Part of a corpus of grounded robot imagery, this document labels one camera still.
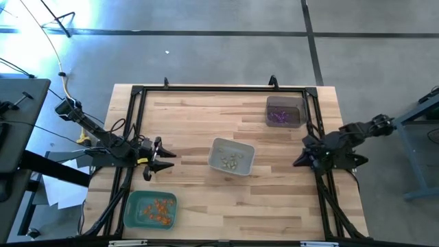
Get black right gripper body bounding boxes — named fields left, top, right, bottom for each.
left=301, top=134, right=325, bottom=169

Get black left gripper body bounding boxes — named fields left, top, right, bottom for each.
left=137, top=136, right=163, bottom=182

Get white plastic bin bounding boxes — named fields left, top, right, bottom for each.
left=207, top=137, right=257, bottom=177

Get translucent grey plastic bin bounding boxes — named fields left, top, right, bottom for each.
left=265, top=95, right=308, bottom=129

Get green plastic bin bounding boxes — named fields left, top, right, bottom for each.
left=123, top=190, right=178, bottom=230

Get white paper sheets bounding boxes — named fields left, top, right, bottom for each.
left=40, top=161, right=92, bottom=210

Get dark grey side table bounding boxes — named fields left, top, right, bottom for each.
left=0, top=78, right=92, bottom=247

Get black tool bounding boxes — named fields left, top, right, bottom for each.
left=0, top=91, right=35, bottom=116

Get black tripod stand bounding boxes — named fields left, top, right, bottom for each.
left=39, top=0, right=76, bottom=38

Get black cable bundle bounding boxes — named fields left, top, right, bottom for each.
left=82, top=166, right=135, bottom=239
left=315, top=170, right=365, bottom=240

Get yellow power cable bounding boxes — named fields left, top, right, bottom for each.
left=19, top=0, right=91, bottom=145

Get white metal bracket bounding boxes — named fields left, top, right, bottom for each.
left=108, top=239, right=148, bottom=247
left=300, top=241, right=340, bottom=247

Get blue metal table frame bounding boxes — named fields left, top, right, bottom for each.
left=392, top=87, right=439, bottom=202

